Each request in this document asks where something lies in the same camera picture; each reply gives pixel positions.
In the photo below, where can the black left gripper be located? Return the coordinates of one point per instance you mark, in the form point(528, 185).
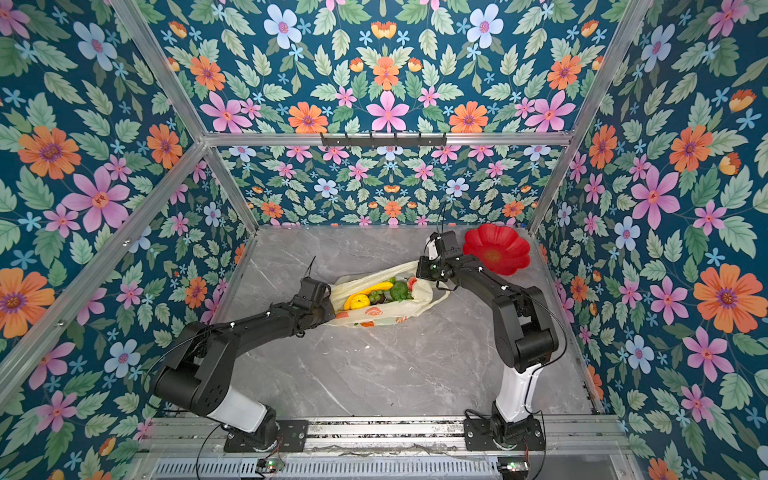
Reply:
point(329, 312)

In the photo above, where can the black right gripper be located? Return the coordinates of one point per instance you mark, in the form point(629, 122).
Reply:
point(422, 268)

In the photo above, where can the cream plastic fruit-print bag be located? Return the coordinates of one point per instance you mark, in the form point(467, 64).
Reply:
point(425, 294)

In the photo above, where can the red flower-shaped plastic bowl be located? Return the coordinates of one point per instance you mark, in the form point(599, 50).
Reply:
point(500, 248)

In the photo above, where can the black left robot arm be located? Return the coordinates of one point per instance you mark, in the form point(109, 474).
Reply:
point(196, 373)

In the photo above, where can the yellow fake lemon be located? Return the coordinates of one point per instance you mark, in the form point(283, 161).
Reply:
point(357, 301)

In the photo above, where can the yellow fake banana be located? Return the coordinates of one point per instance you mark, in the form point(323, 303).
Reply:
point(382, 286)

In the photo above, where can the green fake grapes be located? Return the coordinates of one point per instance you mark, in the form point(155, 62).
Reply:
point(378, 297)

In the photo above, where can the black hook rail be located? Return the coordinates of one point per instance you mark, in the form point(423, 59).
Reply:
point(371, 140)

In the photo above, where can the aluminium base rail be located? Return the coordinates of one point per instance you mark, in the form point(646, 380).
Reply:
point(570, 434)

